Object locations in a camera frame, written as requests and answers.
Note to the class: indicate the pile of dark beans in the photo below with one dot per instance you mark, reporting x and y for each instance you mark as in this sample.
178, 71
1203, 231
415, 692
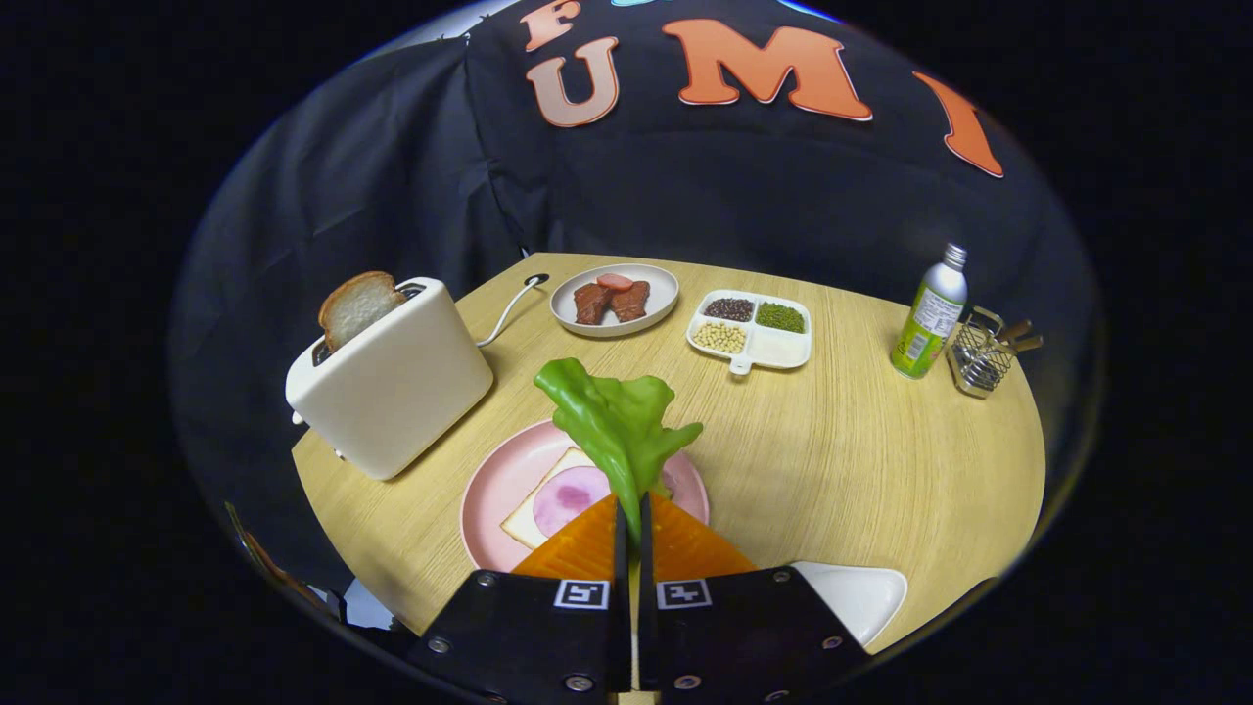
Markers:
728, 309

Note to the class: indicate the white divided dish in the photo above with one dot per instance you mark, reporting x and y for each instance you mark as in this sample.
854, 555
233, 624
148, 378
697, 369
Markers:
778, 345

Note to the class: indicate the grey round plate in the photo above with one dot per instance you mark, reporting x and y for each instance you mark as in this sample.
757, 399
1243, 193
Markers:
658, 284

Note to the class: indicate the white sandwich bread slice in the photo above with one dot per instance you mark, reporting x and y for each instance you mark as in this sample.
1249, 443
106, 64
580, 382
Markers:
524, 519

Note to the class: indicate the white rounded square plate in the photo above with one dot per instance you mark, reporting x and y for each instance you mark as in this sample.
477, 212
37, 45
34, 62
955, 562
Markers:
852, 597

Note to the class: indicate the pink sausage slice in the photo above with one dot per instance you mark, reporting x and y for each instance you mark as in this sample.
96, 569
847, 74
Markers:
615, 282

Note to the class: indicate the toasted brown bread slice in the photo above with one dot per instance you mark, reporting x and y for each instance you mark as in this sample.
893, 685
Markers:
357, 305

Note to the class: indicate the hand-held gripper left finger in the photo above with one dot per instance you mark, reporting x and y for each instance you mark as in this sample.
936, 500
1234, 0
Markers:
620, 627

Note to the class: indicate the pile of green beans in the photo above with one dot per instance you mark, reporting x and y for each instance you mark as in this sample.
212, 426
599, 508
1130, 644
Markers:
780, 317

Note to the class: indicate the red meat piece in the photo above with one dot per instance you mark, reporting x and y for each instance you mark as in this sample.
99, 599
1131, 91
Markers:
631, 302
591, 304

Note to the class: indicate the white toaster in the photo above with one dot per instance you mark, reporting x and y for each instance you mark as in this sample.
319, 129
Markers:
392, 392

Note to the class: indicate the green lettuce leaf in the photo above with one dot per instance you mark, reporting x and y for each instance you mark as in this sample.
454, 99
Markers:
612, 421

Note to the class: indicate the green label bottle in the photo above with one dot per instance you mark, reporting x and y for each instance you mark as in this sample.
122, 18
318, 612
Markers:
928, 323

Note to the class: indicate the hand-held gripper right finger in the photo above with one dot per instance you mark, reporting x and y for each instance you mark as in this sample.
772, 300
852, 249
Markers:
646, 636

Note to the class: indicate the pile of yellow soybeans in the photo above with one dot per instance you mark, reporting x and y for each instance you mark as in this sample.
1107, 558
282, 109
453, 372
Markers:
719, 338

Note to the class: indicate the pink round plate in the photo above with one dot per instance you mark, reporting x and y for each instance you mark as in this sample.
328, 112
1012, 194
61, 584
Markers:
499, 490

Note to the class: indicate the pink ham slice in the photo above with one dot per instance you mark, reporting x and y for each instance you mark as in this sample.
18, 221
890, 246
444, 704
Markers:
568, 499

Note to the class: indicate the black backdrop cloth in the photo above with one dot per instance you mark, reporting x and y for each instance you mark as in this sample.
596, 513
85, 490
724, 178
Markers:
392, 196

